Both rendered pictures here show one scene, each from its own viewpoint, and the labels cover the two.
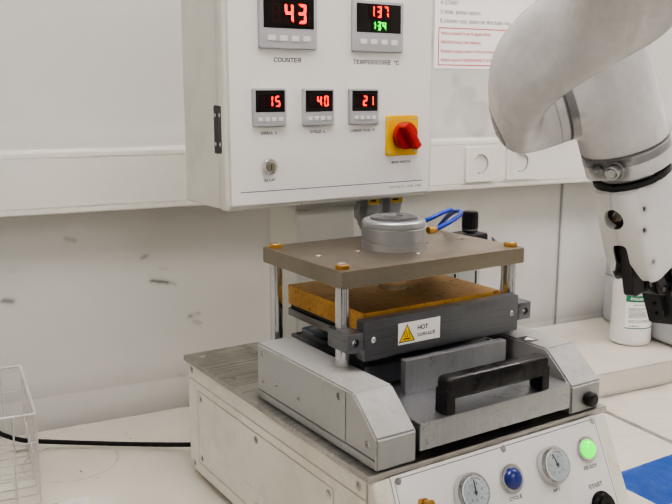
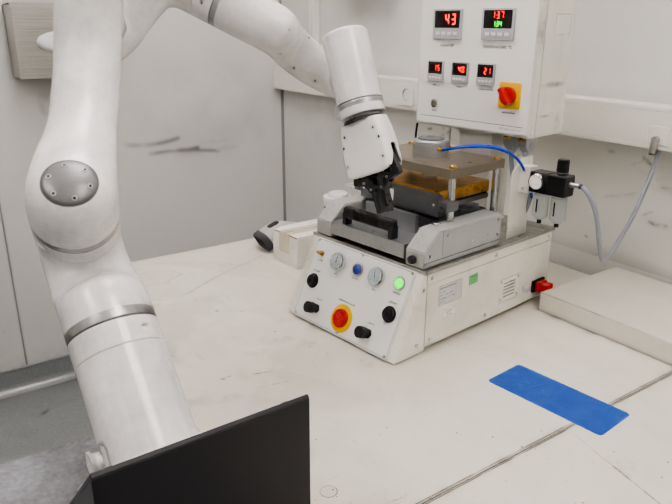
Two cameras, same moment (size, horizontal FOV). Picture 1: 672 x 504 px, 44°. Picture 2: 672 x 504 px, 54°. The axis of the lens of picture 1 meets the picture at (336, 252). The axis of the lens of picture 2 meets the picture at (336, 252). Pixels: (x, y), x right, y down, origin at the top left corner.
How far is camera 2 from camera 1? 1.59 m
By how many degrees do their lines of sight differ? 79
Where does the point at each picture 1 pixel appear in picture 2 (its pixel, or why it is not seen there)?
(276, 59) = (441, 44)
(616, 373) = not seen: outside the picture
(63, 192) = not seen: hidden behind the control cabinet
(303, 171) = (450, 108)
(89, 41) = not seen: hidden behind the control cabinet
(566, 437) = (394, 271)
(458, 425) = (346, 231)
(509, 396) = (375, 233)
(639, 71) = (331, 64)
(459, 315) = (403, 193)
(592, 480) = (393, 299)
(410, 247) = (417, 154)
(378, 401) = (333, 206)
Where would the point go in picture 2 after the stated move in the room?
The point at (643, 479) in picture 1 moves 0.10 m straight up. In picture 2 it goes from (528, 378) to (533, 330)
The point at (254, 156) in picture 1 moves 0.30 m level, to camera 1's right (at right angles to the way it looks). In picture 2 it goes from (428, 96) to (469, 112)
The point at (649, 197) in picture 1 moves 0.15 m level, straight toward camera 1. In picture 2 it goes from (347, 132) to (268, 129)
